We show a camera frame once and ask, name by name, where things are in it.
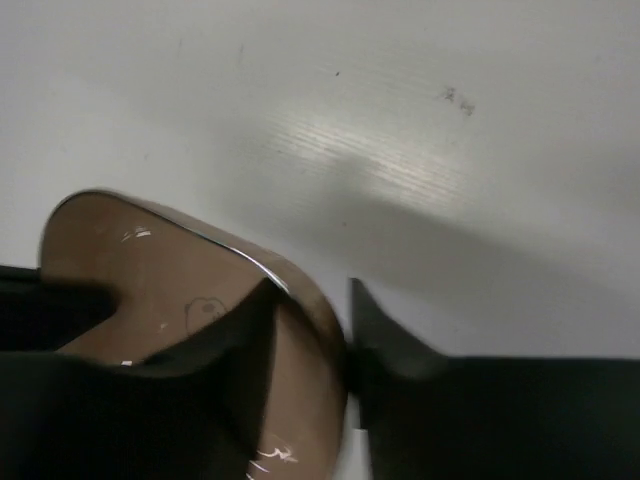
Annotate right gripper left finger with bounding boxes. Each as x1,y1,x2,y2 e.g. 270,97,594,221
1,280,280,479

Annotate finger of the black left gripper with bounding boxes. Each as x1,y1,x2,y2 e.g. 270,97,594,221
1,265,117,352

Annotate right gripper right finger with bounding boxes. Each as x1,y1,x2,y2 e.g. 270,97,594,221
349,279,639,479

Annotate brown panda plate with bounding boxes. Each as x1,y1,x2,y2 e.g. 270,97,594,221
39,190,347,479

